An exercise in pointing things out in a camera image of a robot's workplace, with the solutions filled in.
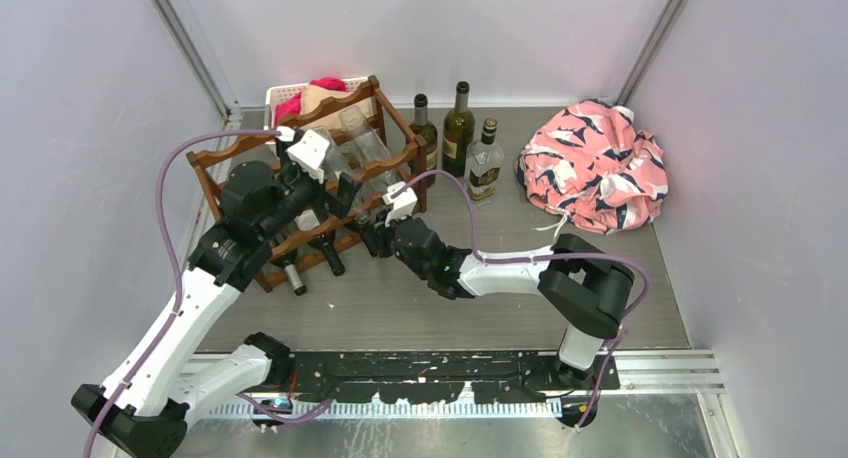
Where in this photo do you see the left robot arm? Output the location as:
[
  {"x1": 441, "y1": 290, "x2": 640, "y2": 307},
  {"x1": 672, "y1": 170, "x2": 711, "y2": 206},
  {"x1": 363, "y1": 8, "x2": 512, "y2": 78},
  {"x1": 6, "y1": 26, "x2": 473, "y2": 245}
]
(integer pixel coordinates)
[{"x1": 72, "y1": 161, "x2": 362, "y2": 457}]

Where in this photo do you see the aluminium corner post left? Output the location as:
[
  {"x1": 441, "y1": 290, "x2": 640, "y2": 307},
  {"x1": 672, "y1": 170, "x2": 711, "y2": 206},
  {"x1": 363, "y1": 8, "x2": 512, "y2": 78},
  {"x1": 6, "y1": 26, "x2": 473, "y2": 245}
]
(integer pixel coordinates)
[{"x1": 150, "y1": 0, "x2": 238, "y2": 120}]

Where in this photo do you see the beige folded cloth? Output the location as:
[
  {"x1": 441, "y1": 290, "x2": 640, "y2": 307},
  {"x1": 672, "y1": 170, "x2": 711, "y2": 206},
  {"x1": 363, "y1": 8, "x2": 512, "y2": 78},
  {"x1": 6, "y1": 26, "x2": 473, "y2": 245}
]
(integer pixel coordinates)
[{"x1": 298, "y1": 83, "x2": 376, "y2": 138}]

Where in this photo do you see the dark green bottle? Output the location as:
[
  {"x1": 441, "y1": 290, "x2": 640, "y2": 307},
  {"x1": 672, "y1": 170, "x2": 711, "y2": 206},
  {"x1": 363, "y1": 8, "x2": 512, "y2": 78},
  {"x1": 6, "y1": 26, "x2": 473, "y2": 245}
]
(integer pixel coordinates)
[
  {"x1": 409, "y1": 93, "x2": 438, "y2": 174},
  {"x1": 442, "y1": 81, "x2": 476, "y2": 178}
]

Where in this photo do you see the dark bottle cream label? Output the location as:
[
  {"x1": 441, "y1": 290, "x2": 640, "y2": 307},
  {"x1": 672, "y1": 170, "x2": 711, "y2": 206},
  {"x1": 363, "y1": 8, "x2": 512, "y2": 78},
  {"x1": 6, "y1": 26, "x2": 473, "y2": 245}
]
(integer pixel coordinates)
[{"x1": 295, "y1": 209, "x2": 346, "y2": 276}]

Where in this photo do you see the clear bottle with dark cap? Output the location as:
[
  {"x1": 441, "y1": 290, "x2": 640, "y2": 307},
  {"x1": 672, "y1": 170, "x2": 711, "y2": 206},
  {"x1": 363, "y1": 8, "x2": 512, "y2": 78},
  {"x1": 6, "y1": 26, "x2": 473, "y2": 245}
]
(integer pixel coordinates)
[{"x1": 463, "y1": 118, "x2": 504, "y2": 205}]

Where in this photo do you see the aluminium corner post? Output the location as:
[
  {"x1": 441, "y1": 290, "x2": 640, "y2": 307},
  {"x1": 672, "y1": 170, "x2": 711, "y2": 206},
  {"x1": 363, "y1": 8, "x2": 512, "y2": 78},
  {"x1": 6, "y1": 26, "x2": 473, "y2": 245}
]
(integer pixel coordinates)
[
  {"x1": 616, "y1": 0, "x2": 688, "y2": 106},
  {"x1": 150, "y1": 0, "x2": 238, "y2": 120}
]

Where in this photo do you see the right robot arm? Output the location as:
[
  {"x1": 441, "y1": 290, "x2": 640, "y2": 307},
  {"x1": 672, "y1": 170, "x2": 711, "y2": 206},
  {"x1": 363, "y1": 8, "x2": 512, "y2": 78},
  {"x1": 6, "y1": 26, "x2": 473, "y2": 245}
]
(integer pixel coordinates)
[{"x1": 366, "y1": 218, "x2": 635, "y2": 389}]

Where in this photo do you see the red cloth in basket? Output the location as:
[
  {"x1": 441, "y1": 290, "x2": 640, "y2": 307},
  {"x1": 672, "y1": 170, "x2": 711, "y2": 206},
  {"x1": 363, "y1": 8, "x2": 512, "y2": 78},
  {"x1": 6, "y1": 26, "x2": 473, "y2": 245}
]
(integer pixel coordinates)
[{"x1": 274, "y1": 77, "x2": 349, "y2": 126}]

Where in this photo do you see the aluminium corner post right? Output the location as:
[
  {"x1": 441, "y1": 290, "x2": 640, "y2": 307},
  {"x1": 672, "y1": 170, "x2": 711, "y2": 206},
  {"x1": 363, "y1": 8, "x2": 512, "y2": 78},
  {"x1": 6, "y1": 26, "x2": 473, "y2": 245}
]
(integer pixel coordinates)
[{"x1": 616, "y1": 0, "x2": 688, "y2": 106}]

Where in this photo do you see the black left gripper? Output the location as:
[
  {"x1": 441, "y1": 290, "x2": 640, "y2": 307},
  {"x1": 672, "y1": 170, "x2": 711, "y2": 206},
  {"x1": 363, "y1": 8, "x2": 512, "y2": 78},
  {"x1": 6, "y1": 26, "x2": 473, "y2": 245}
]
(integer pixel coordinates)
[{"x1": 258, "y1": 138, "x2": 361, "y2": 240}]

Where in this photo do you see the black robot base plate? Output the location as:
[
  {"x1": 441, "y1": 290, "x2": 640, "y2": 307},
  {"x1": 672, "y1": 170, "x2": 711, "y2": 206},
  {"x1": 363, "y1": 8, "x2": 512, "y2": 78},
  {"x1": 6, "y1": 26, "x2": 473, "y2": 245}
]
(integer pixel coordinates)
[{"x1": 249, "y1": 350, "x2": 621, "y2": 405}]

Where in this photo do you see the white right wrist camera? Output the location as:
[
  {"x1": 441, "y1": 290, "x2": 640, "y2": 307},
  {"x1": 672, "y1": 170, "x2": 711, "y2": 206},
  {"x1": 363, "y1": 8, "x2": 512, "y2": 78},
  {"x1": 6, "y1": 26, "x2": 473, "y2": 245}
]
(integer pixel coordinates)
[{"x1": 382, "y1": 181, "x2": 418, "y2": 226}]

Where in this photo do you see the dark green bottle far back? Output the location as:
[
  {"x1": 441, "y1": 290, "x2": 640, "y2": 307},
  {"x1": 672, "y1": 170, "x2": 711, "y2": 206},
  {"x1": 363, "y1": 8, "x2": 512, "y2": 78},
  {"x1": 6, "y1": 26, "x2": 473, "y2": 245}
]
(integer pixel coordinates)
[{"x1": 442, "y1": 81, "x2": 476, "y2": 178}]

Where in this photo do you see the pink shark print cloth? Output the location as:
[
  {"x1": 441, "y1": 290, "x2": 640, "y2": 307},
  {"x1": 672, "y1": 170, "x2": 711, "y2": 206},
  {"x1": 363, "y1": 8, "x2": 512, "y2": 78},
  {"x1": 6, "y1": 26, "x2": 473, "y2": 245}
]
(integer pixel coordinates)
[{"x1": 514, "y1": 99, "x2": 669, "y2": 235}]

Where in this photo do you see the dark green bottle far left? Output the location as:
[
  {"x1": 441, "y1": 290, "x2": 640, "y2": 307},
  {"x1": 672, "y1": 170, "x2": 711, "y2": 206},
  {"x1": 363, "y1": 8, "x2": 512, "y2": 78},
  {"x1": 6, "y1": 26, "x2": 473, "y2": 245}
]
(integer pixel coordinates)
[{"x1": 409, "y1": 93, "x2": 438, "y2": 174}]

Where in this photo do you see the wooden wine rack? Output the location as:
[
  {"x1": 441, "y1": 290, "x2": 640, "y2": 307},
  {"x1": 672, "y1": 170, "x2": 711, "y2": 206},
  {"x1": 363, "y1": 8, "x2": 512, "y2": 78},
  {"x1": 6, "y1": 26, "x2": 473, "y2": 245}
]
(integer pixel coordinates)
[{"x1": 186, "y1": 77, "x2": 427, "y2": 292}]

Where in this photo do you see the small clear glass bottle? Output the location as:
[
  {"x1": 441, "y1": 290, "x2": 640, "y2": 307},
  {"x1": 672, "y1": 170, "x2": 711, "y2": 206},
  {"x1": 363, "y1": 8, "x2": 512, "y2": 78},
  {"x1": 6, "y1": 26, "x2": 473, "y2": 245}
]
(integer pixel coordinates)
[{"x1": 313, "y1": 127, "x2": 375, "y2": 225}]

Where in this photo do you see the aluminium frame rail front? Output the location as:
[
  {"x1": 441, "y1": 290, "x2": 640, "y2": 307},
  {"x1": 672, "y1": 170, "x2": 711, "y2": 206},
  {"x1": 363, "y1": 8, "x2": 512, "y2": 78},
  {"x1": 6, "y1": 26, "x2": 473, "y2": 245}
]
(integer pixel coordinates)
[{"x1": 179, "y1": 350, "x2": 724, "y2": 427}]

